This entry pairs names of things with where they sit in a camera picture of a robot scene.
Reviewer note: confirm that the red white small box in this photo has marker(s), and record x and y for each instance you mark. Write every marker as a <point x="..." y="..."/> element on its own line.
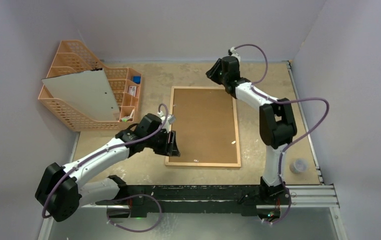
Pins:
<point x="132" y="90"/>

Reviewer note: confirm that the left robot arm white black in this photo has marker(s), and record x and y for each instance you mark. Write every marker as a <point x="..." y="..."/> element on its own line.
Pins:
<point x="64" y="189"/>

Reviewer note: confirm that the small clear plastic cup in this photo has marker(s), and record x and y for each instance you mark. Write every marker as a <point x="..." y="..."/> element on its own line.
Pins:
<point x="299" y="166"/>

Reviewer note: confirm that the blue small item in organizer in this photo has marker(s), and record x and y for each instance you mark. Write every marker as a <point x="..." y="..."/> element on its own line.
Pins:
<point x="137" y="79"/>

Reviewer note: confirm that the white board in organizer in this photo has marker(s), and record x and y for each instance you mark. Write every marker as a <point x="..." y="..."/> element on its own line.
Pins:
<point x="88" y="92"/>

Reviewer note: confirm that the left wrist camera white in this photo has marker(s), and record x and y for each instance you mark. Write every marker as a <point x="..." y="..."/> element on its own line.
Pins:
<point x="166" y="120"/>

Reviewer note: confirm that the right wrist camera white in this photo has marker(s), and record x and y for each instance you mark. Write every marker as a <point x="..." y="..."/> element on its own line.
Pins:
<point x="233" y="52"/>

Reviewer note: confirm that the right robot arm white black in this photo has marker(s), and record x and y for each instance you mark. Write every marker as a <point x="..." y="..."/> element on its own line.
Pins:
<point x="277" y="126"/>

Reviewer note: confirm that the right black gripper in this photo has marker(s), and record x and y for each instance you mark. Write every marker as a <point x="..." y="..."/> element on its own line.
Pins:
<point x="215" y="70"/>

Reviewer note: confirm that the orange plastic file organizer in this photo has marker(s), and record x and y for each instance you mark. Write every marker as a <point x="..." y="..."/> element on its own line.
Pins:
<point x="73" y="56"/>

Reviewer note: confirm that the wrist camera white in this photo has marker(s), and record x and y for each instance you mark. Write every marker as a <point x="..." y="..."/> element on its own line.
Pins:
<point x="233" y="52"/>
<point x="166" y="120"/>

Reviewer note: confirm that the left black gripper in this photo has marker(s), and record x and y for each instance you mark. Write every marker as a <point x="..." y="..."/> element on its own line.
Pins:
<point x="169" y="147"/>

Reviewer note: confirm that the wooden picture frame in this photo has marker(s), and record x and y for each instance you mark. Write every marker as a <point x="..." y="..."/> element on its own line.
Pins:
<point x="203" y="164"/>

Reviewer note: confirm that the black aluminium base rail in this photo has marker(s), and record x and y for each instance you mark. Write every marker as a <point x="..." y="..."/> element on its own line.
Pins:
<point x="137" y="201"/>

